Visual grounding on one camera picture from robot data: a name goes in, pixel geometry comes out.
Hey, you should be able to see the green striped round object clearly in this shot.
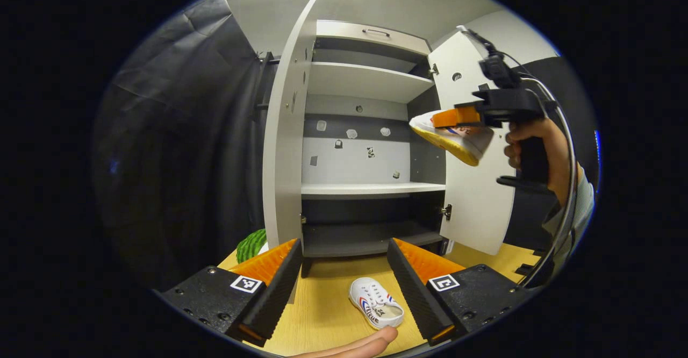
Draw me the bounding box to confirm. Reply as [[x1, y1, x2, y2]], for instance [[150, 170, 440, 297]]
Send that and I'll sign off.
[[235, 228, 268, 265]]

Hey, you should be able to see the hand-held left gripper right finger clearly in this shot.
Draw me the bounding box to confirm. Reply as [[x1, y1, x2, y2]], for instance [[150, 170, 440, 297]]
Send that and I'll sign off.
[[387, 237, 534, 347]]

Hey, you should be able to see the white grey shoe cabinet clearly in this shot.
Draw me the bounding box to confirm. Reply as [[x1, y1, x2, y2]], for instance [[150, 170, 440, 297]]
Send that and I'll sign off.
[[262, 0, 517, 279]]

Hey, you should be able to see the black backdrop cloth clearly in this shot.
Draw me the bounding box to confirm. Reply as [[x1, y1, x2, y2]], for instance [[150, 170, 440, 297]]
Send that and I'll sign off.
[[504, 56, 601, 252], [91, 0, 270, 294]]

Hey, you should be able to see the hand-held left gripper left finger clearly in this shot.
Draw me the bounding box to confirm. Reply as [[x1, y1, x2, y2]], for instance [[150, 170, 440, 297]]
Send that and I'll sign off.
[[161, 238, 304, 348]]

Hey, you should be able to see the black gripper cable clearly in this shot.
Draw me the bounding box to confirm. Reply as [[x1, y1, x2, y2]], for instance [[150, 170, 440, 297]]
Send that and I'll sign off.
[[497, 51, 579, 289]]

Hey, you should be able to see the white canvas shoe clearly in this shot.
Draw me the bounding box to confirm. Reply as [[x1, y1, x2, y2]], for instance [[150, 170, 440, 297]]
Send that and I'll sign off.
[[348, 276, 405, 331], [408, 108, 495, 167]]

